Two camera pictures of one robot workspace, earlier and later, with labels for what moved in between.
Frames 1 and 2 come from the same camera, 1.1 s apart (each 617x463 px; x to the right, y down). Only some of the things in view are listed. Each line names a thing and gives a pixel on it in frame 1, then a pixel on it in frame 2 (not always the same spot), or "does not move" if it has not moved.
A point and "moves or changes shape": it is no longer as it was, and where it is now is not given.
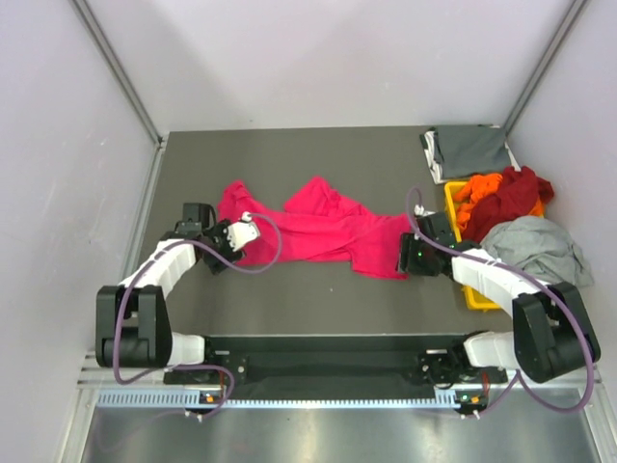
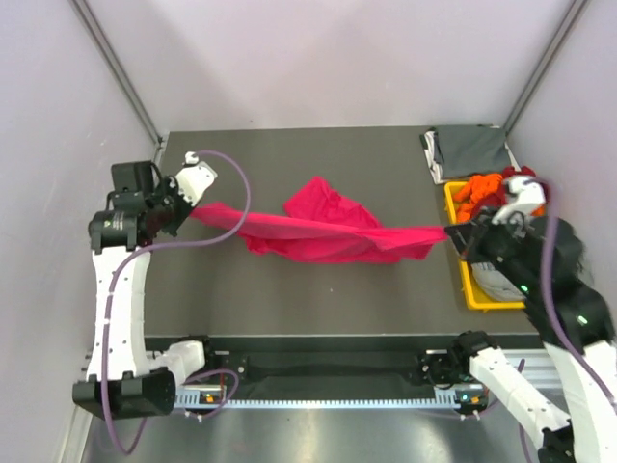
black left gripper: (219, 230) → (169, 186)
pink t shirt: (319, 225) moves or changes shape
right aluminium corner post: (577, 10) does not move
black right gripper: (408, 244) → (483, 221)
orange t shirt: (479, 187) does not move
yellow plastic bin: (473, 299) does not move
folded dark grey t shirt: (464, 150) does not move
